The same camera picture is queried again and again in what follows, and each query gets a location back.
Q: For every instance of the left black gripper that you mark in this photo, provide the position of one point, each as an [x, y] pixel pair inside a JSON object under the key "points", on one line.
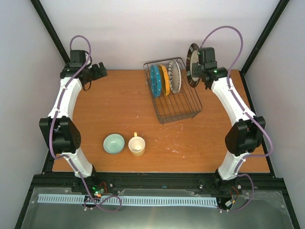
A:
{"points": [[97, 75]]}

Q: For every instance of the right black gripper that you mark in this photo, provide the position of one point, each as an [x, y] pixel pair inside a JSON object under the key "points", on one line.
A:
{"points": [[194, 72]]}

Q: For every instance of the black bottom plate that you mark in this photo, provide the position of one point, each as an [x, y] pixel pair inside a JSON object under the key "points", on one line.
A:
{"points": [[192, 57]]}

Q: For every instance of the white blue striped plate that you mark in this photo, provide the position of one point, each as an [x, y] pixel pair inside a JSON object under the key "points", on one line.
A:
{"points": [[174, 73]]}

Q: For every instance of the orange polka dot plate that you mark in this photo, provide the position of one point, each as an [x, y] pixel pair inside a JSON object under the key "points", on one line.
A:
{"points": [[165, 80]]}

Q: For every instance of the teal polka dot plate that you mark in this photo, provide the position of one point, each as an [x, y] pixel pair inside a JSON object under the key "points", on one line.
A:
{"points": [[156, 84]]}

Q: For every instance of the dark wire dish rack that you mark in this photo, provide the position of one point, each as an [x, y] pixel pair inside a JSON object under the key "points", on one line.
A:
{"points": [[174, 107]]}

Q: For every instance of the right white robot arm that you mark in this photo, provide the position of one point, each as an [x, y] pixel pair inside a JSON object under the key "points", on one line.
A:
{"points": [[246, 133]]}

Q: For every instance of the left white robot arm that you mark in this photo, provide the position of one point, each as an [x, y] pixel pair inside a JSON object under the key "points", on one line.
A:
{"points": [[61, 135]]}

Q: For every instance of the light green ceramic bowl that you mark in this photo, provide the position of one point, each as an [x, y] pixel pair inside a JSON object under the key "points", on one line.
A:
{"points": [[114, 144]]}

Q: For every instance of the cream yellow mug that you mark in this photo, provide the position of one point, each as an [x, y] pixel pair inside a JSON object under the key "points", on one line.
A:
{"points": [[137, 145]]}

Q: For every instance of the left black frame post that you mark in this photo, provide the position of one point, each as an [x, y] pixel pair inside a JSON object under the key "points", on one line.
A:
{"points": [[50, 29]]}

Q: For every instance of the black frame post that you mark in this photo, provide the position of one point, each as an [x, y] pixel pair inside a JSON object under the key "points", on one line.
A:
{"points": [[50, 29], [276, 14]]}

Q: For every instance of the right black frame post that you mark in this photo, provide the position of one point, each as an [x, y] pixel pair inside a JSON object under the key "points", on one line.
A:
{"points": [[276, 14]]}

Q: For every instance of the black aluminium frame base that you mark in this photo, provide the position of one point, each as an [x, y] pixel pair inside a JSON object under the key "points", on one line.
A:
{"points": [[199, 183]]}

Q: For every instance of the light blue slotted cable duct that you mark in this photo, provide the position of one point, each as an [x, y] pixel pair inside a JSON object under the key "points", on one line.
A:
{"points": [[136, 201]]}

